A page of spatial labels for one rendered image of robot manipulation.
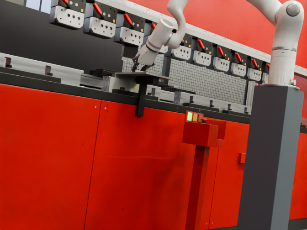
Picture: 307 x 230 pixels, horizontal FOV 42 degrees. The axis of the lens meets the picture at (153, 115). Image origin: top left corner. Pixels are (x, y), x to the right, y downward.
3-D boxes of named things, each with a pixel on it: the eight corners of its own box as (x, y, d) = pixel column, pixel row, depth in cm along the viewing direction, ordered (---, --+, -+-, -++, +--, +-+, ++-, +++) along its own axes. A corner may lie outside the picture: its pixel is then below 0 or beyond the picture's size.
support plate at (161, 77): (145, 73, 204) (146, 71, 204) (115, 74, 223) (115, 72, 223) (171, 79, 216) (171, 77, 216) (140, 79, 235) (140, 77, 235)
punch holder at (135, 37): (121, 40, 221) (125, 11, 221) (112, 41, 227) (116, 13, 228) (142, 46, 231) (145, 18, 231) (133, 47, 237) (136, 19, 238)
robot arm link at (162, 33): (163, 44, 219) (149, 36, 217) (176, 24, 212) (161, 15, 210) (162, 50, 211) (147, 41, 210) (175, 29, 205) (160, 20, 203)
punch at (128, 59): (122, 59, 227) (124, 43, 227) (120, 60, 228) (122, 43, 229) (136, 63, 233) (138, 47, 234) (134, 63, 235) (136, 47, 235)
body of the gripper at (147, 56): (157, 44, 221) (147, 60, 226) (142, 39, 214) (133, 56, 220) (163, 52, 216) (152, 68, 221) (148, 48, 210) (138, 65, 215)
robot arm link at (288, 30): (293, 55, 207) (299, 9, 207) (302, 48, 188) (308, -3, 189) (269, 53, 208) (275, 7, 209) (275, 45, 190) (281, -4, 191)
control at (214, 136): (207, 146, 214) (211, 112, 214) (181, 142, 223) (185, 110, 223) (223, 147, 230) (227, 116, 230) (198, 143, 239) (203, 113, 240)
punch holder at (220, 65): (214, 68, 274) (217, 44, 274) (205, 68, 280) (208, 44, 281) (228, 71, 284) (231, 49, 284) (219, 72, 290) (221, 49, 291)
